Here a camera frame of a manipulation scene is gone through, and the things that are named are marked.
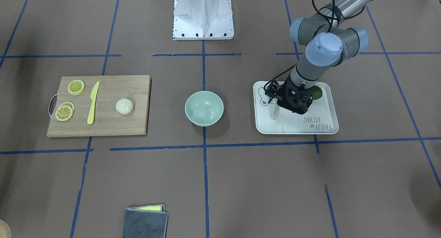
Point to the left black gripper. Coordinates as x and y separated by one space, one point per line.
272 92

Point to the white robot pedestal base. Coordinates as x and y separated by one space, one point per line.
203 20

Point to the lemon slice upper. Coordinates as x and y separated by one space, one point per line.
76 87

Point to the lemon slice lower front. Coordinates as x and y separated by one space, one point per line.
64 113

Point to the white ceramic spoon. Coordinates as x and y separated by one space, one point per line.
274 111

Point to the yellow sponge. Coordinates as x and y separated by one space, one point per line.
150 208

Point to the grey folded cloth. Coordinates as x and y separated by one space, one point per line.
144 224

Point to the lemon slice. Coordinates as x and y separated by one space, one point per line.
76 87
70 104
64 113

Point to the white steamed bun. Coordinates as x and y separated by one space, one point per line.
124 106

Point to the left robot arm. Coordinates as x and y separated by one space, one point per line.
327 45

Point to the cream bear tray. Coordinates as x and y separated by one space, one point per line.
321 117

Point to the wooden stand base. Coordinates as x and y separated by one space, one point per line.
5 231

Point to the light green bowl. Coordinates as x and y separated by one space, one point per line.
204 108

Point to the yellow plastic knife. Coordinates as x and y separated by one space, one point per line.
93 97

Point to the dark green avocado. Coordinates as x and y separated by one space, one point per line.
316 92

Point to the lemon slice lower back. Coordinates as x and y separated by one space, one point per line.
70 104

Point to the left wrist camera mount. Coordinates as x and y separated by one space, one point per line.
273 90

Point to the bamboo cutting board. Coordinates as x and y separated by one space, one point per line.
107 122

